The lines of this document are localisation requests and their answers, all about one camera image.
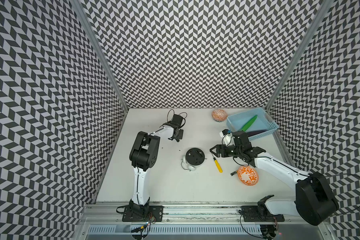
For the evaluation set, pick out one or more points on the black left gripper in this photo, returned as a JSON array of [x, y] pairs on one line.
[[180, 135]]

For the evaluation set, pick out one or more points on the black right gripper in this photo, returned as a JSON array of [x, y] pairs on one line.
[[218, 150]]

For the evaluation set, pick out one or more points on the yellow handled screwdriver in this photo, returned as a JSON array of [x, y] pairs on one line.
[[218, 165]]

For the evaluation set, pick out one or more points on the white twin bell alarm clock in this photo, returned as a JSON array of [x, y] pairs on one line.
[[193, 158]]

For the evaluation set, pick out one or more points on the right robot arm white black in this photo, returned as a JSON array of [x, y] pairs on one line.
[[313, 199]]

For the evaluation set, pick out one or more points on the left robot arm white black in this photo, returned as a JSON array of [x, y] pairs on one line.
[[143, 157]]

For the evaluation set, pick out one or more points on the light blue plastic basket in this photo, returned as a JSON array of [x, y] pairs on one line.
[[264, 122]]

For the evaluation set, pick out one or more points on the dark purple eggplant toy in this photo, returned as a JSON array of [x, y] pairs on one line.
[[253, 133]]

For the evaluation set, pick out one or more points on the orange patterned bowl upright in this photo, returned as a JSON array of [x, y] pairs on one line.
[[248, 175]]

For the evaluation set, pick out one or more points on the green cucumber toy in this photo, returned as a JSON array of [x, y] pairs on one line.
[[248, 124]]

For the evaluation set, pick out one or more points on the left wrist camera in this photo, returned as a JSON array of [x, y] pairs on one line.
[[177, 121]]

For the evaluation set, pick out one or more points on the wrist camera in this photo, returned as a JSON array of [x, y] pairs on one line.
[[177, 121], [234, 138]]

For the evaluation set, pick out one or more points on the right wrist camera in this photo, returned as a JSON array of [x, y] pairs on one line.
[[234, 138]]

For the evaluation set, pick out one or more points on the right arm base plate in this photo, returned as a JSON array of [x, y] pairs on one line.
[[259, 214]]

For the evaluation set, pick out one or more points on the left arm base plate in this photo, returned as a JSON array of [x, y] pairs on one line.
[[144, 214]]

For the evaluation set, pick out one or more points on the aluminium front rail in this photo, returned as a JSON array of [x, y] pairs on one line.
[[170, 213]]

